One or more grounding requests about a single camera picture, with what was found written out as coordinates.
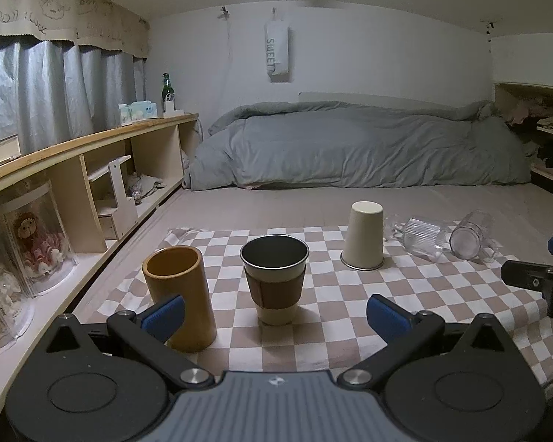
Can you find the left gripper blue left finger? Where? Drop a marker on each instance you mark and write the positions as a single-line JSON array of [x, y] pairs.
[[142, 337]]

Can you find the tissue pack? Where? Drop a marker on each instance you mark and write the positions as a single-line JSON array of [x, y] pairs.
[[137, 111]]

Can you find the doll in clear box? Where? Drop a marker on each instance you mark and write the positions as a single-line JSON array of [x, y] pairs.
[[38, 241]]

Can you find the clear ribbed glass mug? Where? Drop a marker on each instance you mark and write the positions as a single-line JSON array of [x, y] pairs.
[[419, 236]]

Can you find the clear glass tumbler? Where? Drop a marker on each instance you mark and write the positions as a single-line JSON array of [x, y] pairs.
[[471, 238]]

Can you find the cream upside-down cup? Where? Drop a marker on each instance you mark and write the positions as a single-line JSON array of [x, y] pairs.
[[363, 244]]

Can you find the brown white checkered blanket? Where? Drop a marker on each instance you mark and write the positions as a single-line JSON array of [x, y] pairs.
[[330, 329]]

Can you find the small wooden stand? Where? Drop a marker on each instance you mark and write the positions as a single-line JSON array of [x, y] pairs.
[[116, 210]]

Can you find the orange-brown wooden cup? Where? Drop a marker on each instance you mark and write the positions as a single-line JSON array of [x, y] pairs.
[[176, 279]]

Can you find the grey curtain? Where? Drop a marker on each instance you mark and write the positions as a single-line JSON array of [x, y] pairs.
[[52, 92]]

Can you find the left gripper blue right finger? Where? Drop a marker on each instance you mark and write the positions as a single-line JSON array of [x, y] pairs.
[[408, 337]]

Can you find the wooden headboard shelf unit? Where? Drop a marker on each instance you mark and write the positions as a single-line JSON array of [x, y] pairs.
[[153, 146]]

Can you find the green glass bottle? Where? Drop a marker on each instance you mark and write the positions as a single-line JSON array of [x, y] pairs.
[[168, 94]]

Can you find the right side wooden shelf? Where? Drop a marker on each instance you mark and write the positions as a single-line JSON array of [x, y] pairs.
[[528, 111]]

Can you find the white hanging fabric bag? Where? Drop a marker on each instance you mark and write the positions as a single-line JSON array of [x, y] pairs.
[[276, 40]]

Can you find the grey duvet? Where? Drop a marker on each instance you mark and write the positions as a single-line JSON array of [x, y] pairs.
[[340, 144]]

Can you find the beige curtain valance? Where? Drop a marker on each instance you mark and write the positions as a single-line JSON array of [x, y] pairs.
[[97, 23]]

